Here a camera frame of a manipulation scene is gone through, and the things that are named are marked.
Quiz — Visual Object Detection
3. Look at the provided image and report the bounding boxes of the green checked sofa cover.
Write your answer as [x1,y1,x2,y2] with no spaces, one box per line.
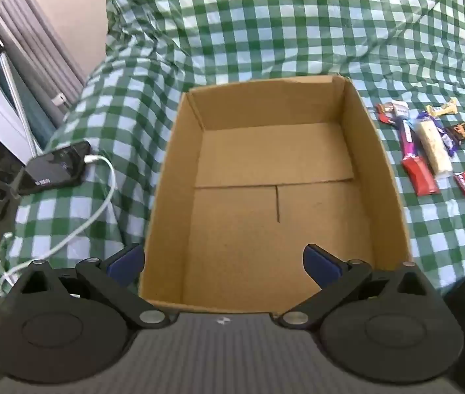
[7,0,465,296]

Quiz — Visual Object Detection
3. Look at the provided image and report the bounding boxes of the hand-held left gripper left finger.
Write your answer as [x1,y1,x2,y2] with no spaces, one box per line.
[9,243,176,331]

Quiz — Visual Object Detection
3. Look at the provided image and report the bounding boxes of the grey curtain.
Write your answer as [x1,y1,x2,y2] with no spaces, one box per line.
[0,0,87,132]

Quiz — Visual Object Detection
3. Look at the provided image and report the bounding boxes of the plain red snack packet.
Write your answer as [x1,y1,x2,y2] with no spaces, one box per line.
[402,156,440,197]

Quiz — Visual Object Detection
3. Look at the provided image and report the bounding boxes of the white nougat bar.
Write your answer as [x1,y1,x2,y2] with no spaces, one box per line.
[415,118,454,178]

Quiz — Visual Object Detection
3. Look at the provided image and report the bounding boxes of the long purple snack bar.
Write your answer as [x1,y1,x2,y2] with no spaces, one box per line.
[397,116,418,161]

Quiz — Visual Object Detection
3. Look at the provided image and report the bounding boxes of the cardboard box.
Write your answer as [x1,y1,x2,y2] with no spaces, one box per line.
[138,73,411,315]

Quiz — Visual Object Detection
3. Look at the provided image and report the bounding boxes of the red and brown candy packet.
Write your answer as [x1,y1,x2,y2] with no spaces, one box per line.
[376,102,397,126]

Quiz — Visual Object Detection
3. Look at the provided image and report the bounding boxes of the white charging cable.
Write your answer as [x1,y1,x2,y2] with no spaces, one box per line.
[0,154,117,296]

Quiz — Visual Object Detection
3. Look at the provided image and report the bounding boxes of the purple chocolate packet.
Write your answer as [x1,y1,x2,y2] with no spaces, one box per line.
[425,111,461,157]

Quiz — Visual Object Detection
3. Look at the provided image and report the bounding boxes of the yellow and white snack bar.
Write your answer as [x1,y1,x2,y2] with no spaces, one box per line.
[426,98,460,118]

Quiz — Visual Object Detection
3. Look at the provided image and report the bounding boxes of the black smartphone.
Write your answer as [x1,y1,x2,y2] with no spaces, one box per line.
[13,140,92,197]

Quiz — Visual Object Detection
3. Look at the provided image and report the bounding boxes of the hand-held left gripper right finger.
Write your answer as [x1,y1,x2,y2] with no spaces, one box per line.
[271,244,440,331]

